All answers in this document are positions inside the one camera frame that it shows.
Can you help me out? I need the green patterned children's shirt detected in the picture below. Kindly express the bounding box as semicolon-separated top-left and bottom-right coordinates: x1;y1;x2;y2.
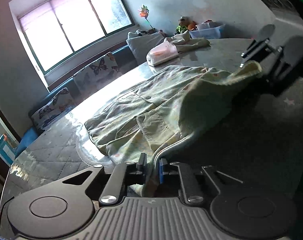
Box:
85;61;262;197

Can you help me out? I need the translucent plastic storage box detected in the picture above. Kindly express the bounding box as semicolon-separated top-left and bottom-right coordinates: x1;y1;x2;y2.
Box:
190;22;225;39

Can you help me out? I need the butterfly print cushion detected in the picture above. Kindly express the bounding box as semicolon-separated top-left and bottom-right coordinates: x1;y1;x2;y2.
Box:
31;87;76;134
73;52;122;100

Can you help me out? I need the plush toy bear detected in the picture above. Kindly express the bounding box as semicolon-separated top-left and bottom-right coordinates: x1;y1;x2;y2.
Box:
175;16;196;34

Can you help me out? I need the beige crumpled garment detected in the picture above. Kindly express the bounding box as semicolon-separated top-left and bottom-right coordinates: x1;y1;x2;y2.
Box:
165;31;210;53

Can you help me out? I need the blue sofa bench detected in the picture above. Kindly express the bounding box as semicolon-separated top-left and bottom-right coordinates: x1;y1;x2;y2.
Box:
15;45;138;155

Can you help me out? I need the pink white storage bag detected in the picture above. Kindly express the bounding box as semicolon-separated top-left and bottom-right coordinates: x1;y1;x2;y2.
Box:
146;41;178;67

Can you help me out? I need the teal small cabinet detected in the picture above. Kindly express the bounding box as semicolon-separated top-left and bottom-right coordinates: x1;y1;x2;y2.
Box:
0;130;18;166

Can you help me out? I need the grey pillow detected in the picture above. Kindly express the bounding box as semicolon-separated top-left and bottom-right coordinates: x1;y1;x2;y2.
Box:
126;32;165;64

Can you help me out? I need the colourful pinwheel toy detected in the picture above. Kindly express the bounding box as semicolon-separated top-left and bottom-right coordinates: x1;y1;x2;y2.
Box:
138;5;154;29

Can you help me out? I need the window with frame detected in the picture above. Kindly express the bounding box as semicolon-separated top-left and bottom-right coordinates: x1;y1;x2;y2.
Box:
9;0;134;75

